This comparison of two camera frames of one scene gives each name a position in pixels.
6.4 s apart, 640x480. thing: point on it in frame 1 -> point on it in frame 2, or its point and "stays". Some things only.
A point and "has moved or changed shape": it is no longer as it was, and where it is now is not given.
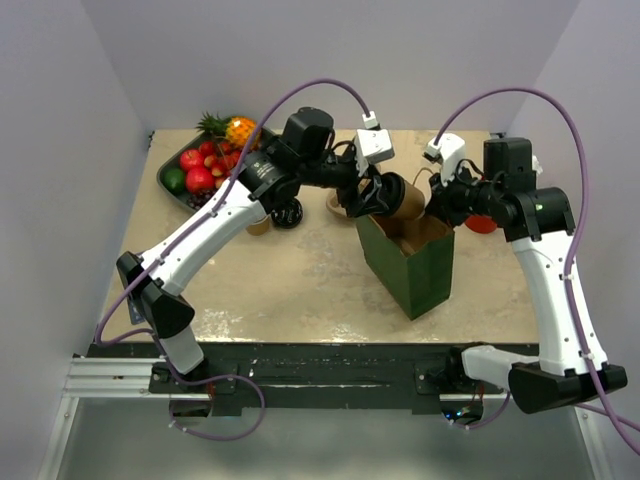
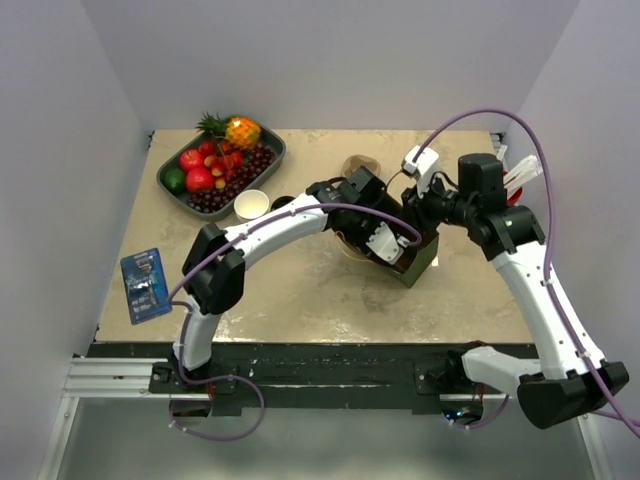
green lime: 173,180 stays
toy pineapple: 239,130 stays
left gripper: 357,204 -> 360,240
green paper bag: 412,258 has moved or changed shape
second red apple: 199,179 stays
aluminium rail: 113,377 stays
